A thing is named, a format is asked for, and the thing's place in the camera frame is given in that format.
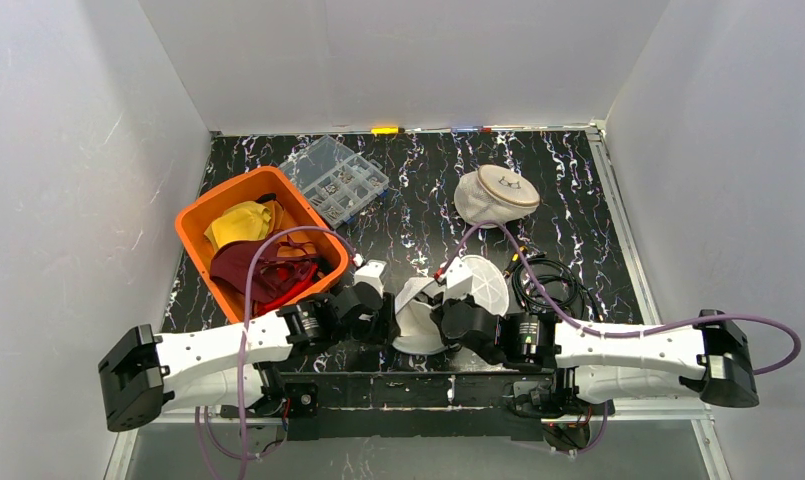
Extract white mesh bag blue trim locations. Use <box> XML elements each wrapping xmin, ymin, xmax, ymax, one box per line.
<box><xmin>391</xmin><ymin>255</ymin><xmax>510</xmax><ymax>356</ymax></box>

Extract white bra black straps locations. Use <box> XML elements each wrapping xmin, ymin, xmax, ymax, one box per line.
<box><xmin>396</xmin><ymin>298</ymin><xmax>450</xmax><ymax>354</ymax></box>

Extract maroon bra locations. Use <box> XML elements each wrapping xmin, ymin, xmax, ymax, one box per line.
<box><xmin>210</xmin><ymin>236</ymin><xmax>321</xmax><ymax>300</ymax></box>

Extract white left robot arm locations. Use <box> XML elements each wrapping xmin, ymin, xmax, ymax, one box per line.
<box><xmin>97</xmin><ymin>283</ymin><xmax>395</xmax><ymax>432</ymax></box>

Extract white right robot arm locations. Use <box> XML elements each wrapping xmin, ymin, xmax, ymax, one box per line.
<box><xmin>430</xmin><ymin>297</ymin><xmax>760</xmax><ymax>408</ymax></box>

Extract red mesh bag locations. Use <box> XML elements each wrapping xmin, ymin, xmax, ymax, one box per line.
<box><xmin>252</xmin><ymin>261</ymin><xmax>318</xmax><ymax>316</ymax></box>

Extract white mesh bag beige trim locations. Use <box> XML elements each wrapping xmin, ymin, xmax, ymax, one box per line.
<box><xmin>453</xmin><ymin>164</ymin><xmax>541</xmax><ymax>225</ymax></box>

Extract black yellow screwdriver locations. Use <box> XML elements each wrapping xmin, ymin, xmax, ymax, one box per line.
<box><xmin>503</xmin><ymin>245</ymin><xmax>528</xmax><ymax>278</ymax></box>

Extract orange plastic basin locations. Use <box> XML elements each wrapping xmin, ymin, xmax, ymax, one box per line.
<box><xmin>175</xmin><ymin>166</ymin><xmax>351</xmax><ymax>324</ymax></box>

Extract clear plastic screw box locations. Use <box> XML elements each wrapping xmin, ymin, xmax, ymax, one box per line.
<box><xmin>279</xmin><ymin>135</ymin><xmax>389</xmax><ymax>229</ymax></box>

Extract yellow cloth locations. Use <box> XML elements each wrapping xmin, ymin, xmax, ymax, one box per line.
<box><xmin>204</xmin><ymin>200</ymin><xmax>284</xmax><ymax>252</ymax></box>

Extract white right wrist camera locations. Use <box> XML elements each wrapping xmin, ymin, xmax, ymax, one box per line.
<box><xmin>435</xmin><ymin>261</ymin><xmax>474</xmax><ymax>302</ymax></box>

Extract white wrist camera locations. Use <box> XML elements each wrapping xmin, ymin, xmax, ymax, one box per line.
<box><xmin>435</xmin><ymin>261</ymin><xmax>474</xmax><ymax>302</ymax></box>
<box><xmin>353</xmin><ymin>260</ymin><xmax>388</xmax><ymax>296</ymax></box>

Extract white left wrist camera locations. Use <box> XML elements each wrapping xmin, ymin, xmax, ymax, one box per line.
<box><xmin>353</xmin><ymin>260</ymin><xmax>388</xmax><ymax>296</ymax></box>

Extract black coiled cable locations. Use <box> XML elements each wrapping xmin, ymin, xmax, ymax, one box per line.
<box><xmin>511</xmin><ymin>254</ymin><xmax>585</xmax><ymax>319</ymax></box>

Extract yellow marker on wall edge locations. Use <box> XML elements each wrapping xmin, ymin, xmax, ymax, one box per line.
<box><xmin>370</xmin><ymin>126</ymin><xmax>404</xmax><ymax>135</ymax></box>

